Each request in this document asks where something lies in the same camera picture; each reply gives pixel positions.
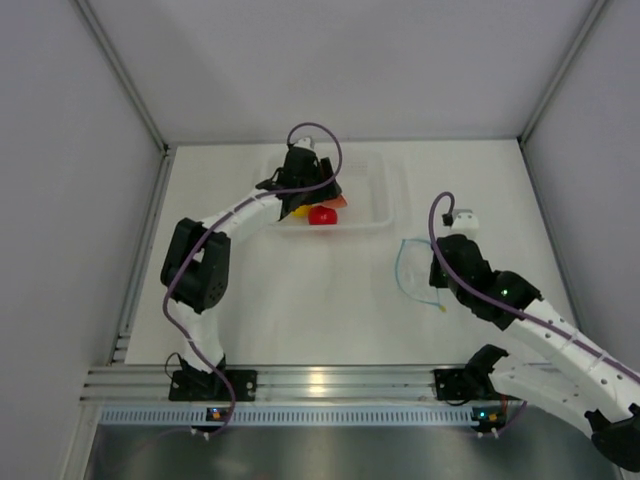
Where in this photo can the white slotted cable duct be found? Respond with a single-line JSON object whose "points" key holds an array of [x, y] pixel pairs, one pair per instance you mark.
{"points": [[379, 415]]}

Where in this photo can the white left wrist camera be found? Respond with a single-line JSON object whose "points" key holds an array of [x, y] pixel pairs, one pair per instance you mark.
{"points": [[307, 143]]}

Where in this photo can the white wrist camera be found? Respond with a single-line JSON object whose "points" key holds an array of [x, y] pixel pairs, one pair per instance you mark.
{"points": [[307, 143], [463, 222]]}

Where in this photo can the clear zip top bag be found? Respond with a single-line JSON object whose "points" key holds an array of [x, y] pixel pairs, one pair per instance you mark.
{"points": [[411, 271]]}

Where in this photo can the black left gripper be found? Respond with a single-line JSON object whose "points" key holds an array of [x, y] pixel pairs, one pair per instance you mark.
{"points": [[326, 192]]}

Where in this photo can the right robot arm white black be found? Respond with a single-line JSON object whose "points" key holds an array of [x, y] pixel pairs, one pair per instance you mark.
{"points": [[589, 389]]}

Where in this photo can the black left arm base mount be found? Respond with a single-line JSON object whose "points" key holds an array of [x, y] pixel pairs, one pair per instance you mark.
{"points": [[200, 386]]}

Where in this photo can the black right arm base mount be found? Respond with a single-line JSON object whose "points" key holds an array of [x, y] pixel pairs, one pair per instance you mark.
{"points": [[458, 386]]}

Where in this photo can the aluminium mounting rail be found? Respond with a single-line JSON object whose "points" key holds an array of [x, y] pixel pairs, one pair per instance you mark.
{"points": [[275, 383]]}

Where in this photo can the yellow fake apple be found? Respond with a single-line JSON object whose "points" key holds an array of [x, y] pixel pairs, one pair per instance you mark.
{"points": [[302, 211]]}

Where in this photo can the red fake apple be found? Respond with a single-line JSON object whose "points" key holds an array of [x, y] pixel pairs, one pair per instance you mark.
{"points": [[322, 216]]}

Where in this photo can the white perforated plastic basket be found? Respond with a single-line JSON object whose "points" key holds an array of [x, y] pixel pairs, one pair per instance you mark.
{"points": [[366, 183]]}

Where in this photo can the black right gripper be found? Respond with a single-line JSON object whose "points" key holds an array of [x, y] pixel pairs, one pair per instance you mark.
{"points": [[435, 278]]}

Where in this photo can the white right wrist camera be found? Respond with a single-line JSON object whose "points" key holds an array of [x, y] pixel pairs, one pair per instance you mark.
{"points": [[463, 222]]}

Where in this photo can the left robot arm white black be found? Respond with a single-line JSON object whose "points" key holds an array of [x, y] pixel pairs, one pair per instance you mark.
{"points": [[196, 268]]}

